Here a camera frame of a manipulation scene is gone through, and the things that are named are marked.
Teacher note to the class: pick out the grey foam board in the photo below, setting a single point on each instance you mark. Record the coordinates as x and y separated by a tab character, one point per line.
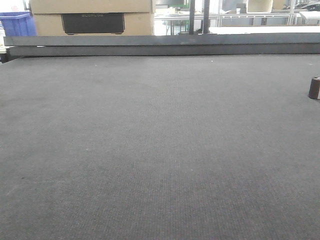
166	50
166	40

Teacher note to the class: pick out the black vertical post right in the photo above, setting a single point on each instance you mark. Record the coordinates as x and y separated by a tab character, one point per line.
206	14

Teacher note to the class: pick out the lower grey foam board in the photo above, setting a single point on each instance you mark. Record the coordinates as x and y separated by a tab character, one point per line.
166	50

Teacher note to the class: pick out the black vertical post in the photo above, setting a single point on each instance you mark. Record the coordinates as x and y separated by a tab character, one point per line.
191	17
206	14

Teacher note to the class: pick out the upper cardboard box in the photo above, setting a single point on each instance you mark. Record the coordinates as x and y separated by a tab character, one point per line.
91	6

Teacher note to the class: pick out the dark grey table mat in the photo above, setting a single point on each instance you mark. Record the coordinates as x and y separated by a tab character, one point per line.
160	148

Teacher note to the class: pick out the upper grey foam board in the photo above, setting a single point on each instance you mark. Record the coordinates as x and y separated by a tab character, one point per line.
166	40

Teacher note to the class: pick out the blue plastic crate background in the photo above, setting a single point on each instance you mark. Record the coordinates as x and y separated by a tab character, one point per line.
18	23

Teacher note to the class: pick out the white background table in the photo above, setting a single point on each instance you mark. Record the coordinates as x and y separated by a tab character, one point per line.
232	30

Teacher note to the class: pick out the cardboard box with black print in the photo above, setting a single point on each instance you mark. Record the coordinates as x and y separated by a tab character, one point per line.
135	24

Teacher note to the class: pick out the black vertical post left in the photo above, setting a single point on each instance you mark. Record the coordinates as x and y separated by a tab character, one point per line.
191	17

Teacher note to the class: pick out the brown cylindrical capacitor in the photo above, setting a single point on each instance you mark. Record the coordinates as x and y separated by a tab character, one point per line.
314	90

